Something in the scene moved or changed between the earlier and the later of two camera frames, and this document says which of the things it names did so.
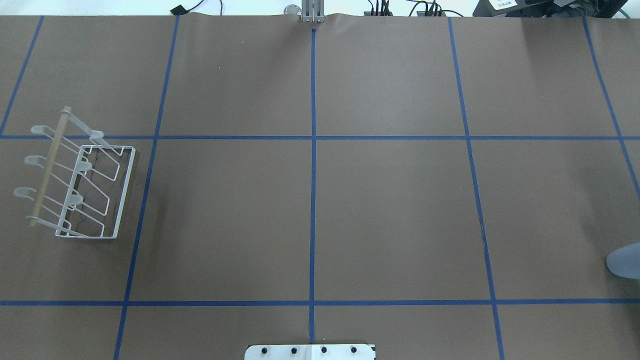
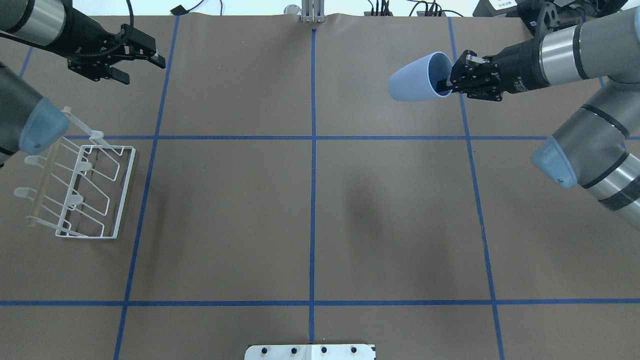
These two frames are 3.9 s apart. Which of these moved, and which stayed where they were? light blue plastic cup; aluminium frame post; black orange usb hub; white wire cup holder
Moved: light blue plastic cup
Stayed: aluminium frame post; black orange usb hub; white wire cup holder
